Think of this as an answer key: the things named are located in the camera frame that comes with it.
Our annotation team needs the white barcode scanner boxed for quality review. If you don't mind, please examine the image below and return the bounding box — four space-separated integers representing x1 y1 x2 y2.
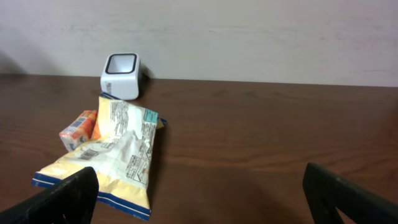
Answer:
100 53 142 100

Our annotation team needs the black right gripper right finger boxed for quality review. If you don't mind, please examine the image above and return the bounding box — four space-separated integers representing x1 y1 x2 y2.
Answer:
302 163 397 224

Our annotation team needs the cream blue chips bag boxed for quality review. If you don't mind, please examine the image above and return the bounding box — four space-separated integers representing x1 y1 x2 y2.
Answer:
32 93 162 220

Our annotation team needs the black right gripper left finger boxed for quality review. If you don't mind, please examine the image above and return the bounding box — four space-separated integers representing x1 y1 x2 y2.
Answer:
1 167 99 224

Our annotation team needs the orange Kleenex tissue pack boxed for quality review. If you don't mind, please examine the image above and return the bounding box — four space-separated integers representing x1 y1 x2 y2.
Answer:
59 110 98 152

